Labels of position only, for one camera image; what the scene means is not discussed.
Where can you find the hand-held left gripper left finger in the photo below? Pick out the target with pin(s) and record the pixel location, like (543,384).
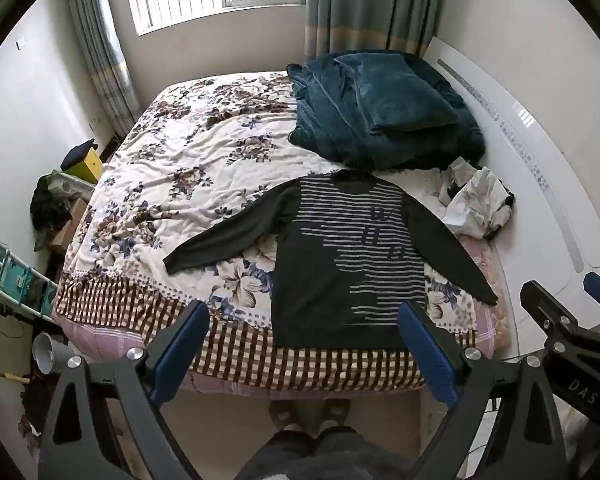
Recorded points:
(180,355)

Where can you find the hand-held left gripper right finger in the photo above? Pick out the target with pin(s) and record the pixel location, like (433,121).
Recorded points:
(426,355)

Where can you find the dark striped sweater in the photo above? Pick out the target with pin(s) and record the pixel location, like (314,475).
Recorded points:
(330,285)

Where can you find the crumpled white clothes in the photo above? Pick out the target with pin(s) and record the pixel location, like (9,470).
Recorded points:
(475,200)

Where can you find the pink bed sheet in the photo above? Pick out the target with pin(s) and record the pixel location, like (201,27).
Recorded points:
(485,265)

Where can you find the grey slipper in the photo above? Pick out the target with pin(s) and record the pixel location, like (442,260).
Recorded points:
(334,414)
(284,415)

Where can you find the grey cup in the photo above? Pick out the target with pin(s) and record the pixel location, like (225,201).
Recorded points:
(52,355)

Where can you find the person's legs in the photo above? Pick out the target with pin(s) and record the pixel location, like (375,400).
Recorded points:
(325,455)

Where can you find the white headboard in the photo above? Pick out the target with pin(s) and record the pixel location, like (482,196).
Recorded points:
(530,160)

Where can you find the cardboard box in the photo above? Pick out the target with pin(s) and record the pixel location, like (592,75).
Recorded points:
(70,230)

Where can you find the teal storage rack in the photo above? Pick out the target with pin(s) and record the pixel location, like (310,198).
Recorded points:
(20,285)

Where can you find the floral bedspread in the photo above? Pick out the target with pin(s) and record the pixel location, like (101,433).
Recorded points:
(180,160)

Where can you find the black bag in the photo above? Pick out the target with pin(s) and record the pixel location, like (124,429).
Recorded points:
(50,207)

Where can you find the yellow box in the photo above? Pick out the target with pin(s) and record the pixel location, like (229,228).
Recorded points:
(91,167)

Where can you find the dark cap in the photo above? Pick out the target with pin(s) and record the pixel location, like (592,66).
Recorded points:
(77,155)

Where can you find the folded teal blanket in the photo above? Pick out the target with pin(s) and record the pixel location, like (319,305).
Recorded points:
(330,130)

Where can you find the teal pillow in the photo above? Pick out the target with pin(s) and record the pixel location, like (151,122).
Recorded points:
(395,90)

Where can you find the grey-green curtain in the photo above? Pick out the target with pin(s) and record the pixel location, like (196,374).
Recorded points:
(102,50)
(370,5)

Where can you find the white wall socket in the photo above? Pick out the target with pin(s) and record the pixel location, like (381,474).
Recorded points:
(21,43)

